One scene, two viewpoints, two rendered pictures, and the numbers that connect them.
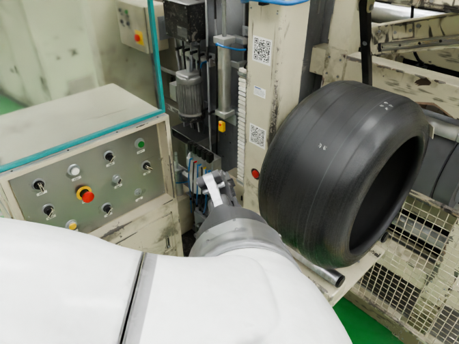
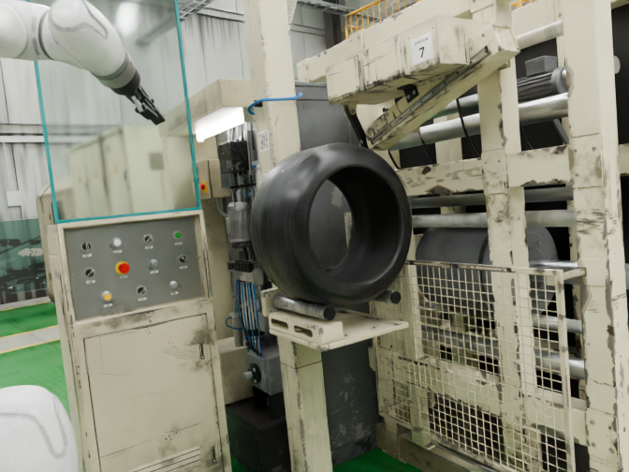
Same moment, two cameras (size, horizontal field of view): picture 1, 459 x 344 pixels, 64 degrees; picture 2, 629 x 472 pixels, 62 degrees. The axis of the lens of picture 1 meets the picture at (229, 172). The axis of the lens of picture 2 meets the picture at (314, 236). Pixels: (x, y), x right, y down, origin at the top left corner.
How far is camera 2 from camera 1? 1.24 m
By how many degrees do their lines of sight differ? 33
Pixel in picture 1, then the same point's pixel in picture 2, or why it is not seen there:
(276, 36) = (269, 125)
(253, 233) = not seen: hidden behind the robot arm
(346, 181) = (293, 184)
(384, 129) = (325, 152)
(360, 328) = not seen: outside the picture
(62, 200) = (102, 268)
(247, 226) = not seen: hidden behind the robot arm
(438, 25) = (397, 109)
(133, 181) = (169, 272)
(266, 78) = (269, 160)
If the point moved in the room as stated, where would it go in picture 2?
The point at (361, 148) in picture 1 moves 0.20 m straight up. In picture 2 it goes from (304, 162) to (299, 97)
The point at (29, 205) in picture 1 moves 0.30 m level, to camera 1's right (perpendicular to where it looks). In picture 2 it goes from (75, 263) to (149, 257)
